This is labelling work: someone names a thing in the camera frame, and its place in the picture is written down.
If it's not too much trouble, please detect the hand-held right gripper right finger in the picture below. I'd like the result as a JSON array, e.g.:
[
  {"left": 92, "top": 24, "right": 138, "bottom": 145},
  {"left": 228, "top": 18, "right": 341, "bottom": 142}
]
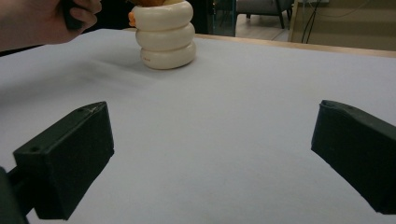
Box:
[{"left": 311, "top": 99, "right": 396, "bottom": 215}]

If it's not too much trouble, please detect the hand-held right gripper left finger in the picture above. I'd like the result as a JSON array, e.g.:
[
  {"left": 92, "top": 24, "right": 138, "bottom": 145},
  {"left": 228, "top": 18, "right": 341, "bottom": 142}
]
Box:
[{"left": 13, "top": 101, "right": 115, "bottom": 221}]

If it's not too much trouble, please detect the cream ribbed cup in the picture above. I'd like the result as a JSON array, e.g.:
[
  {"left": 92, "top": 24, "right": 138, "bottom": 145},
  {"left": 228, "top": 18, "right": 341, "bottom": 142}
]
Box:
[{"left": 128, "top": 0, "right": 198, "bottom": 71}]

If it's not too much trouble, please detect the beige wooden platform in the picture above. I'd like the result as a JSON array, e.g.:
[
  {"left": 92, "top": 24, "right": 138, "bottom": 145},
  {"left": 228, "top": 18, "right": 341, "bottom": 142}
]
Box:
[{"left": 289, "top": 0, "right": 396, "bottom": 52}]

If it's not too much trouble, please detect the white table mat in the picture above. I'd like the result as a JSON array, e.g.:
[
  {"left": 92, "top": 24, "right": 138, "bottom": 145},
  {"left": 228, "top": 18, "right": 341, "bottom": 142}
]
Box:
[{"left": 0, "top": 28, "right": 396, "bottom": 224}]

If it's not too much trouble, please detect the glass cabinet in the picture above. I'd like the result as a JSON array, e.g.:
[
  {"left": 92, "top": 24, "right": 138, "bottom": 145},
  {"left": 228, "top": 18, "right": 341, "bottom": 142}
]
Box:
[{"left": 212, "top": 0, "right": 237, "bottom": 37}]

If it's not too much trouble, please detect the grey sofa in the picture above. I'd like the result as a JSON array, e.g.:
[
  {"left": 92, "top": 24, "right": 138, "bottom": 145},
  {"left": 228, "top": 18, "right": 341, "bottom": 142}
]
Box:
[{"left": 235, "top": 0, "right": 295, "bottom": 30}]

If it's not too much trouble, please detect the hanging black cable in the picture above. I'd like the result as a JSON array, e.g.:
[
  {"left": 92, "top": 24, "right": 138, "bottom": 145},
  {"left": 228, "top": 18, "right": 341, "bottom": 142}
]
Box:
[{"left": 300, "top": 0, "right": 323, "bottom": 45}]

